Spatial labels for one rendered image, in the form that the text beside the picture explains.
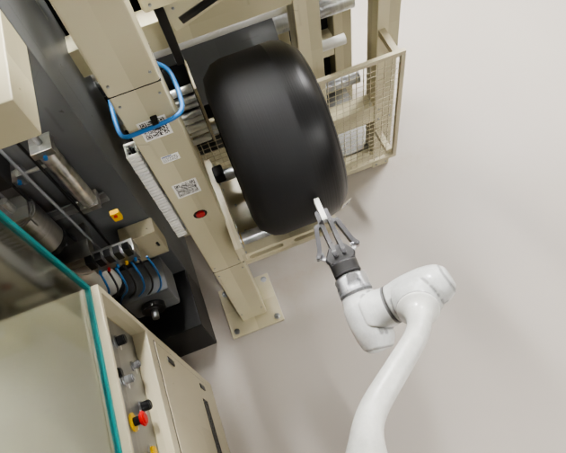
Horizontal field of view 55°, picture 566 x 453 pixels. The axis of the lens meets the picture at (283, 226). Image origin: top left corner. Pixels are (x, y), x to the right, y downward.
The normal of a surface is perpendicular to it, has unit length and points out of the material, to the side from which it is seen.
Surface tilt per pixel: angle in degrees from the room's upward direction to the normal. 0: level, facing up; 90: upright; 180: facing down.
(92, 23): 90
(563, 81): 0
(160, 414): 0
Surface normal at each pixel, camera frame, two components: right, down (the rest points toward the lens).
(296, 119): 0.07, 0.03
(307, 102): 0.27, -0.18
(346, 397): -0.12, -0.47
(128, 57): 0.34, 0.81
